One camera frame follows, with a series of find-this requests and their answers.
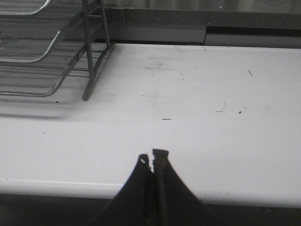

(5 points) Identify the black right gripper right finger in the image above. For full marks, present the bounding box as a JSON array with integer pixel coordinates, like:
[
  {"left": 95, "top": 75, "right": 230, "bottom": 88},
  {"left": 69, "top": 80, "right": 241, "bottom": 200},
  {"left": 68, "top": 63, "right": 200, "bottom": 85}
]
[{"left": 152, "top": 149, "right": 220, "bottom": 226}]

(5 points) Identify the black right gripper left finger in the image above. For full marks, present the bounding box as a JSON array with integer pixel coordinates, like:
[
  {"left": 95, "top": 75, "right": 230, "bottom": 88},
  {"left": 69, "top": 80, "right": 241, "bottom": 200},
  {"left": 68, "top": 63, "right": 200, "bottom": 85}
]
[{"left": 88, "top": 154, "right": 152, "bottom": 226}]

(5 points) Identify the grey back counter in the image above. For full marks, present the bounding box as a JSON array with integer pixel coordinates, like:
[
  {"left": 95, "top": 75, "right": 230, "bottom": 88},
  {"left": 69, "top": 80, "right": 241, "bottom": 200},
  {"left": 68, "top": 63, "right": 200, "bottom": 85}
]
[{"left": 105, "top": 0, "right": 301, "bottom": 48}]

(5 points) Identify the silver mesh rack frame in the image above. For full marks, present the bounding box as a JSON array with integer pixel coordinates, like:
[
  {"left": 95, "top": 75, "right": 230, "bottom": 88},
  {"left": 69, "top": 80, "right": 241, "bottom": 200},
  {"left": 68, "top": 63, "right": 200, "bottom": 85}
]
[{"left": 66, "top": 0, "right": 115, "bottom": 101}]

